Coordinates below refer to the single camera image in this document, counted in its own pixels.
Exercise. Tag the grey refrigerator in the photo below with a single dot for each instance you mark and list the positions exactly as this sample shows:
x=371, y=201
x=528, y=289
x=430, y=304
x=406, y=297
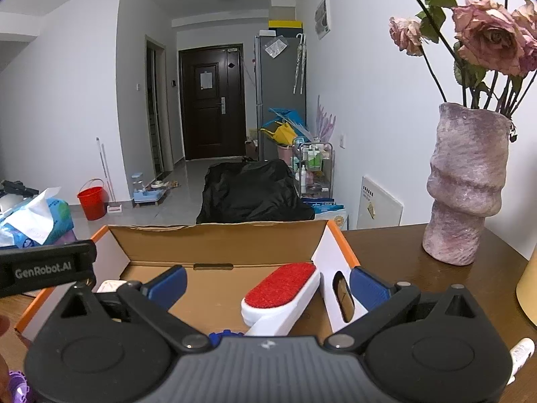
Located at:
x=277, y=96

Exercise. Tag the folded white umbrella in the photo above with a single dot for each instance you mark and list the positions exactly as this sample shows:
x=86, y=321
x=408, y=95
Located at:
x=298, y=63

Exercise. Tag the purple feather decoration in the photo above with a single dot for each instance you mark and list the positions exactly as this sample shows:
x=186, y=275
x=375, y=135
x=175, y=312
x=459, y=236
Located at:
x=325, y=121

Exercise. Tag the red bucket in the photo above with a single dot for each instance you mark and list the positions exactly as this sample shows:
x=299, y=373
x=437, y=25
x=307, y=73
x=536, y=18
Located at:
x=92, y=199

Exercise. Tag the small white bottle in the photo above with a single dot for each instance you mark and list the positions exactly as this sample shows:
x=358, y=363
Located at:
x=522, y=354

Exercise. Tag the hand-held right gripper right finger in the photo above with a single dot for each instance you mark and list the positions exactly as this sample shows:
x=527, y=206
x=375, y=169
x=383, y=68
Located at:
x=369, y=291

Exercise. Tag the dark wooden door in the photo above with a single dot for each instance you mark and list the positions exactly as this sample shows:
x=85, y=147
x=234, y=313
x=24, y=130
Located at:
x=211, y=109

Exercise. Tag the blue rack with yellow bag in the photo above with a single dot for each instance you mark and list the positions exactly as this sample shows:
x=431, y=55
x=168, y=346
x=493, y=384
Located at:
x=285, y=128

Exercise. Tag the red and white lint brush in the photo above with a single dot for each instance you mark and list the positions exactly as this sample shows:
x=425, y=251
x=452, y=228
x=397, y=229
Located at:
x=285, y=289

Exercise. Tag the yellow box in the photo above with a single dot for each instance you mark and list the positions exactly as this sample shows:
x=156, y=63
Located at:
x=285, y=24

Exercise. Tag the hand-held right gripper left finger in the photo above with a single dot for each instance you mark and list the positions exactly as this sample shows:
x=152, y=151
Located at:
x=168, y=285

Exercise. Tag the blue bottle cap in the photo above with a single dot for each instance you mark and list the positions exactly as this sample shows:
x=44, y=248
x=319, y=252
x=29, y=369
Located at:
x=226, y=336

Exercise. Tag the pink bin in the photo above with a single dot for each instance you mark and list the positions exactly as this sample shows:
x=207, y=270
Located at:
x=285, y=152

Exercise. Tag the rolling cart with bottles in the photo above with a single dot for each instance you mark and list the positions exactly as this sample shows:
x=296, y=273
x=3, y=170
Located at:
x=314, y=168

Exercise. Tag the pink stone vase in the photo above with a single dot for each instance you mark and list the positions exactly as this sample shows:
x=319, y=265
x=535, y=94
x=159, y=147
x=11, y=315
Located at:
x=465, y=184

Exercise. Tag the white mop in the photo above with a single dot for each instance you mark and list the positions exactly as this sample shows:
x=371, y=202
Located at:
x=105, y=172

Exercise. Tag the white electrical panel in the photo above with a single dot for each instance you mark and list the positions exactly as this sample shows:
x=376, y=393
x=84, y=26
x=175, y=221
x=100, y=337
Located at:
x=322, y=16

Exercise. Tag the blue flat box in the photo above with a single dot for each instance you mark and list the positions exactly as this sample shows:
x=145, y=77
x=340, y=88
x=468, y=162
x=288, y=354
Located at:
x=325, y=206

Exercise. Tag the red cardboard box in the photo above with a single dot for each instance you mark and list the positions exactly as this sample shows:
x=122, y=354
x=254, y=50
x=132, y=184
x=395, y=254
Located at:
x=218, y=243

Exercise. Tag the blue tissue pack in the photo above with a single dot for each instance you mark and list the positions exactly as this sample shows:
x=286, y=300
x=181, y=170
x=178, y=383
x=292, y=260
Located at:
x=37, y=222

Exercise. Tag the yellow thermos jug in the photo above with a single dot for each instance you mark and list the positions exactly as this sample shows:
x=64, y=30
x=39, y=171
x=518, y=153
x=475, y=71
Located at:
x=528, y=298

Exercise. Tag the blue pet water feeder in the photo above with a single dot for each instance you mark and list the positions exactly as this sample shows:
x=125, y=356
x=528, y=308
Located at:
x=144, y=191

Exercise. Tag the black cloth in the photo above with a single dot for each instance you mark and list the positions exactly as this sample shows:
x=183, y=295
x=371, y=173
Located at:
x=256, y=193

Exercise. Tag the dried pink roses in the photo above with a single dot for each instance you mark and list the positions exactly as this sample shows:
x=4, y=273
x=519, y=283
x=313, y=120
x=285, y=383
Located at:
x=486, y=33

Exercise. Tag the white flat board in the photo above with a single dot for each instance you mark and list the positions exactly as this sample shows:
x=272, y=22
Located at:
x=379, y=203

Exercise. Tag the purple bottle cap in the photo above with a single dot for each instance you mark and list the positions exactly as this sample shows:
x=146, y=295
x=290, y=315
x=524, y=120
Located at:
x=17, y=386

